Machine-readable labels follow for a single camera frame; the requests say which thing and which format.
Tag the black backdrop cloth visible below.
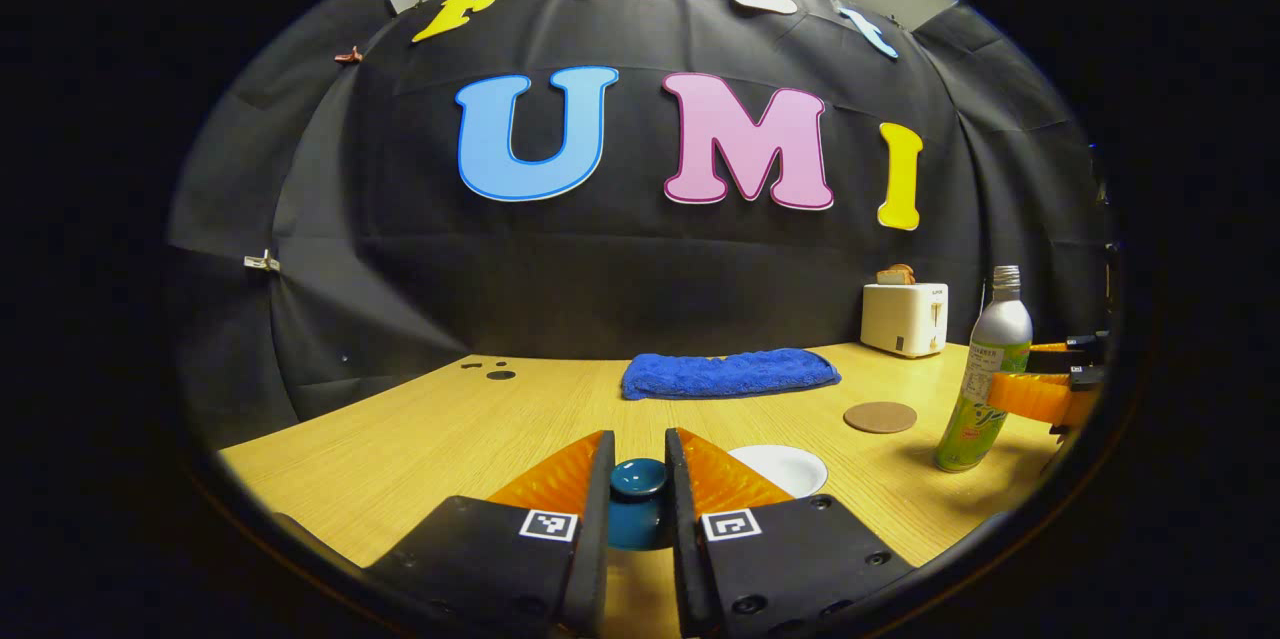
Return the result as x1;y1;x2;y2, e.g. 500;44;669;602
165;0;1116;420

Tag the silver green water bottle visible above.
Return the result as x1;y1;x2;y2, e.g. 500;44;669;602
935;265;1034;473

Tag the teal teacup lid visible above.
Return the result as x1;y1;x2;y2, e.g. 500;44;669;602
605;459;673;552

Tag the blue folded towel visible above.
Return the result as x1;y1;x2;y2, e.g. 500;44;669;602
621;348;842;401

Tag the round brown cork coaster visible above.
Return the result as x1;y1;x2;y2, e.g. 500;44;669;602
843;401;918;435

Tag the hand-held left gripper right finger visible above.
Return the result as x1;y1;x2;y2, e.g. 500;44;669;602
665;427;916;638

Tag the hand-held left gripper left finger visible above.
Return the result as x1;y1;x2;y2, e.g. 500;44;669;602
365;430;617;638

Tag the white toaster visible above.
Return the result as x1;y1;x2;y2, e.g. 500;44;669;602
861;282;950;359

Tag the teal teacup white inside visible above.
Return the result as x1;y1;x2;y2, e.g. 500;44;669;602
728;445;829;500

